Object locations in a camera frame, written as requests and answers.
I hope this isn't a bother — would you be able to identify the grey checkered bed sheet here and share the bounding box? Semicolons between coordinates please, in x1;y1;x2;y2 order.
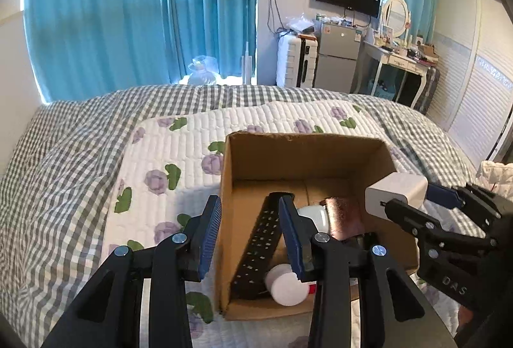
0;83;478;348

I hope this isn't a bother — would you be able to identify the white earbuds case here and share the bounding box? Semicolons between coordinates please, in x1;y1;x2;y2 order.
297;205;330;233

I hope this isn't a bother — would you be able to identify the white suitcase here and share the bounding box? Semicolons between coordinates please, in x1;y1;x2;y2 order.
276;34;318;88

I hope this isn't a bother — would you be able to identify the silver mini fridge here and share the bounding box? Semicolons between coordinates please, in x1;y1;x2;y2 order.
314;22;362;93

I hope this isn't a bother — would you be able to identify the oval vanity mirror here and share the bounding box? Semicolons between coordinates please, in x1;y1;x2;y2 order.
380;0;410;37

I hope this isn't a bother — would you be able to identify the white louvered wardrobe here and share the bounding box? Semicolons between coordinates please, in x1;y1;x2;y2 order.
427;0;512;166

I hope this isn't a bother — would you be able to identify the pink booklet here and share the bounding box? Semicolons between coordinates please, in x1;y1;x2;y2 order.
321;197;365;241

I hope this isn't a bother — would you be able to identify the white lotion bottle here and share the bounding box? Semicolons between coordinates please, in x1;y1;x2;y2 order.
264;264;316;307

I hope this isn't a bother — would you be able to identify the open cardboard box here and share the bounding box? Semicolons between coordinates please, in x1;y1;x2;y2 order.
215;131;418;321

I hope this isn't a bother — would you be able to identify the clear plastic bag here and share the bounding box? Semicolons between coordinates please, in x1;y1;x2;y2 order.
188;55;219;86

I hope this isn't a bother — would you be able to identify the black remote control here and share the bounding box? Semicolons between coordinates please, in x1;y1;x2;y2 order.
231;192;295;300

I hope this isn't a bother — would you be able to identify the white dressing table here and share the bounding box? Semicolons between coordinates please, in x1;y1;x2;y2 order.
350;41;440;114

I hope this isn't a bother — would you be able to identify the small white wall charger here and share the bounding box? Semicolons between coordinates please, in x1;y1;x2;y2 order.
365;172;428;220

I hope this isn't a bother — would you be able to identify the white quilted bag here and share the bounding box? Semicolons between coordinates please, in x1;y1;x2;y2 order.
476;161;513;201

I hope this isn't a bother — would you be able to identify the blue window curtain left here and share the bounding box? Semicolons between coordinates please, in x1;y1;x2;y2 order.
23;0;172;103

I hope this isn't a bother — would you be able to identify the white floral quilted blanket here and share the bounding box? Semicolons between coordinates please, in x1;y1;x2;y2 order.
100;100;474;348

